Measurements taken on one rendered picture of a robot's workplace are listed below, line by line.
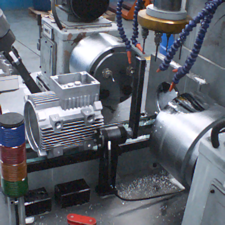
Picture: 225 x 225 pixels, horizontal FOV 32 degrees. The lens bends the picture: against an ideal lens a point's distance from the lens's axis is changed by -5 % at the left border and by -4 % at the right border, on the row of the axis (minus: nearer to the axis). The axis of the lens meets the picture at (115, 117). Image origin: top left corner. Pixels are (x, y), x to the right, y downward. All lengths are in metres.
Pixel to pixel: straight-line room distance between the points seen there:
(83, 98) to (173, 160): 0.33
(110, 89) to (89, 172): 0.37
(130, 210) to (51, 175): 0.27
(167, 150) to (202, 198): 0.18
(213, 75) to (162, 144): 0.41
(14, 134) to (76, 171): 0.49
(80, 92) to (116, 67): 0.37
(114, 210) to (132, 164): 0.22
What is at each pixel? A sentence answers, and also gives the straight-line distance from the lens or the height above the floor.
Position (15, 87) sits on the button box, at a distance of 1.42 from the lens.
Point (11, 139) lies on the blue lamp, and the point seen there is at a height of 1.18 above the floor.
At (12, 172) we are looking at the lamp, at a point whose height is 1.10.
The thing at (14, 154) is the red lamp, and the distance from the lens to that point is 0.86.
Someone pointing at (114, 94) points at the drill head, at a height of 0.97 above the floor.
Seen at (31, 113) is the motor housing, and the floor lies 1.02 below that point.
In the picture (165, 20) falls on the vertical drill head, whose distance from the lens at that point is 1.24.
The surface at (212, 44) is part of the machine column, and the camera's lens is 1.42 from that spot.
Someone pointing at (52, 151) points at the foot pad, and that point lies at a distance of 1.20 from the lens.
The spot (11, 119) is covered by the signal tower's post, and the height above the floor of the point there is 1.22.
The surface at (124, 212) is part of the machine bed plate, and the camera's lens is 1.25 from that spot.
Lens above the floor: 1.62
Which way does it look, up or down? 28 degrees down
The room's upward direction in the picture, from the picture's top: 5 degrees clockwise
